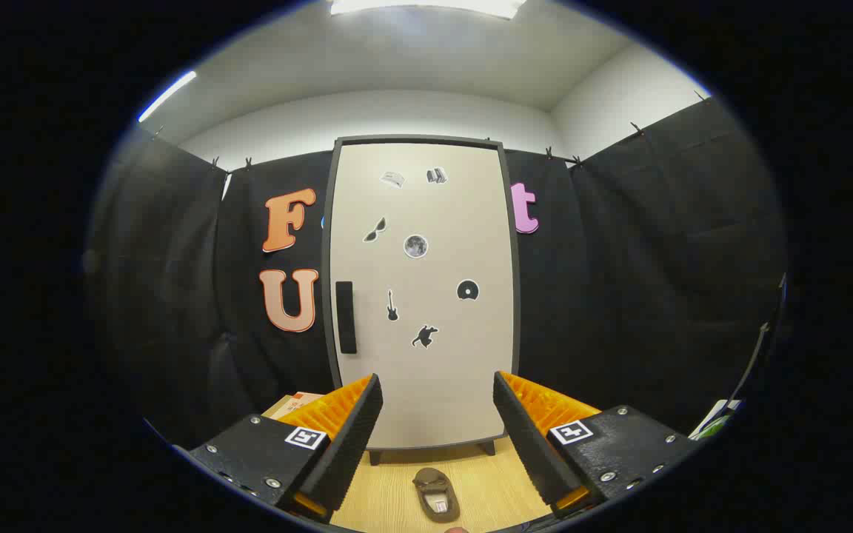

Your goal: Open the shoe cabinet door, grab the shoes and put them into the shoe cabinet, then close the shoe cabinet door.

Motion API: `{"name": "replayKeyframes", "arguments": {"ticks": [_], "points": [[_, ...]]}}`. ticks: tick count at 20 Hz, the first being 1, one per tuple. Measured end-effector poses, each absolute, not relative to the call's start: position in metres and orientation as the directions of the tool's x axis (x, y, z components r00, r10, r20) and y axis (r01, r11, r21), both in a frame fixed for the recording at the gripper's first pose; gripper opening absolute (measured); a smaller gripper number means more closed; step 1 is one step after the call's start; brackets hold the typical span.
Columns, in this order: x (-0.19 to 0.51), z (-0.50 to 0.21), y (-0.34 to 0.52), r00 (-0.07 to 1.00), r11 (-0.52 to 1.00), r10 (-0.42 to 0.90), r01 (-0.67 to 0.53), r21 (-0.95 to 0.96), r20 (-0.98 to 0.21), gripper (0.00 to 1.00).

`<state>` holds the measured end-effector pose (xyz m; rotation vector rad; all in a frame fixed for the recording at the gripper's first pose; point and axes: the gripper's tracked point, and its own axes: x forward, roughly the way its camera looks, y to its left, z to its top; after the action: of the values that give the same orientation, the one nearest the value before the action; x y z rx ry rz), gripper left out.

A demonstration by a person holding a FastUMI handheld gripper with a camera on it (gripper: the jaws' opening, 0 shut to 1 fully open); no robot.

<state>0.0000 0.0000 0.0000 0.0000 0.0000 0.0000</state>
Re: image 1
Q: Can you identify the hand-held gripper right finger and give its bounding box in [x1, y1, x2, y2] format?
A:
[493, 370, 705, 519]

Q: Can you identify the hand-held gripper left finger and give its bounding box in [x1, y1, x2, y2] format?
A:
[173, 374, 384, 523]

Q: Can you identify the dark grey shoe cabinet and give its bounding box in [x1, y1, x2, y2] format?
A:
[321, 135, 522, 466]

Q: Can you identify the brown fuzzy shoe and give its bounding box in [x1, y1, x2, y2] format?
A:
[412, 467, 461, 523]

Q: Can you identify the black door handle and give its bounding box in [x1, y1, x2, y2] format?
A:
[335, 281, 358, 355]

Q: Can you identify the beige orange cover book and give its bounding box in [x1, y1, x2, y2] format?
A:
[277, 392, 325, 420]

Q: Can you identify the white flat object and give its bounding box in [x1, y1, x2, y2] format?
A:
[689, 400, 743, 441]

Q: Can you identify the black backdrop cloth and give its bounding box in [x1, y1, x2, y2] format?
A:
[86, 96, 790, 452]

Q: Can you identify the long ceiling light strip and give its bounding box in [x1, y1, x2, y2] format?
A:
[138, 70, 198, 123]

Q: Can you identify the wide ceiling light panel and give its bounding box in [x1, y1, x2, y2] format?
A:
[329, 0, 528, 21]

